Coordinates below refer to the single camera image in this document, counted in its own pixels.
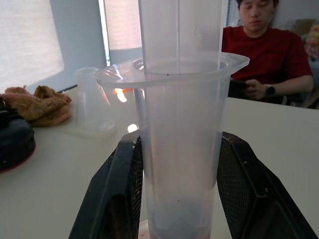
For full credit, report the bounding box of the black wristwatch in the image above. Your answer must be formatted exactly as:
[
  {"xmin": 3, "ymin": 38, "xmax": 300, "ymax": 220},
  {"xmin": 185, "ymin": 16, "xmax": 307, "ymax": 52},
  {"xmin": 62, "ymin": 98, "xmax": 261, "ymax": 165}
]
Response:
[{"xmin": 264, "ymin": 84, "xmax": 276, "ymax": 99}]

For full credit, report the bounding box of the black round object red rim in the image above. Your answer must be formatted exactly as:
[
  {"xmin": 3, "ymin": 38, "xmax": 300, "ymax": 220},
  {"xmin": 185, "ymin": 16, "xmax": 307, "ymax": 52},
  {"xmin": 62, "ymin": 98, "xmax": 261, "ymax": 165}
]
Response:
[{"xmin": 0, "ymin": 98, "xmax": 36, "ymax": 173}]

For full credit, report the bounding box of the clear plastic measuring cylinder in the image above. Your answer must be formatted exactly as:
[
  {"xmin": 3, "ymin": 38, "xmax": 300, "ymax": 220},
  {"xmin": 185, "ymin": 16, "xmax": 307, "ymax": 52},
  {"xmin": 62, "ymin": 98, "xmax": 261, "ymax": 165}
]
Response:
[{"xmin": 96, "ymin": 0, "xmax": 250, "ymax": 239}]

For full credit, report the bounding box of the white window blind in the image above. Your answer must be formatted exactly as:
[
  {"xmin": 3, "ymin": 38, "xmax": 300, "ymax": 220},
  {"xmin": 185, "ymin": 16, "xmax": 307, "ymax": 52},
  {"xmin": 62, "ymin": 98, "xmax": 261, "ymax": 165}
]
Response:
[{"xmin": 0, "ymin": 0, "xmax": 65, "ymax": 91}]

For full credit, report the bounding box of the person in red shirt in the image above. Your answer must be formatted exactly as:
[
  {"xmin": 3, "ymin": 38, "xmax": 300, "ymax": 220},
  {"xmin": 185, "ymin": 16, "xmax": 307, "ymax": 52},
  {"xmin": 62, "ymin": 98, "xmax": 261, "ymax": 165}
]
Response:
[{"xmin": 221, "ymin": 0, "xmax": 314, "ymax": 105}]

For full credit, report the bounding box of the black smartphone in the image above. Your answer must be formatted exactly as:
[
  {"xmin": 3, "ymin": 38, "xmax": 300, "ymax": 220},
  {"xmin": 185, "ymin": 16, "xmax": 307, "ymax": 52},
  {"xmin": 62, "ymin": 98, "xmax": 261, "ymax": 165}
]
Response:
[{"xmin": 229, "ymin": 78, "xmax": 250, "ymax": 90}]

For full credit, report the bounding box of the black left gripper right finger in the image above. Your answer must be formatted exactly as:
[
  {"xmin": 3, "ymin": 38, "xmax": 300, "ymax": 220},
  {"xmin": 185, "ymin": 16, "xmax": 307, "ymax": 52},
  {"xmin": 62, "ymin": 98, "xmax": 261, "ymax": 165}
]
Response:
[{"xmin": 216, "ymin": 131, "xmax": 319, "ymax": 239}]

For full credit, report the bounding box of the brown crumpled cloth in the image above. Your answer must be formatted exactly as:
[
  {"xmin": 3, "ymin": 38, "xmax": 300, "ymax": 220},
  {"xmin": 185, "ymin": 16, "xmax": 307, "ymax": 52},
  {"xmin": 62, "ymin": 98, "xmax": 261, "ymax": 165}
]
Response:
[{"xmin": 0, "ymin": 85, "xmax": 73, "ymax": 128}]

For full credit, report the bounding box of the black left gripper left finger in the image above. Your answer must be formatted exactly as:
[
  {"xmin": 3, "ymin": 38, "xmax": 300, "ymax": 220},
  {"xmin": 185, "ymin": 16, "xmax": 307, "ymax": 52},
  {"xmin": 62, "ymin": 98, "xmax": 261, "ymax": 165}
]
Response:
[{"xmin": 68, "ymin": 128, "xmax": 144, "ymax": 239}]

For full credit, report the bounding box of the clear plastic cup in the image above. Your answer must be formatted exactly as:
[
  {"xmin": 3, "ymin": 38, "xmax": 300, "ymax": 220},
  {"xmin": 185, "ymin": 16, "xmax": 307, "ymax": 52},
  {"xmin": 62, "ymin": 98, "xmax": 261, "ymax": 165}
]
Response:
[{"xmin": 74, "ymin": 66, "xmax": 117, "ymax": 137}]

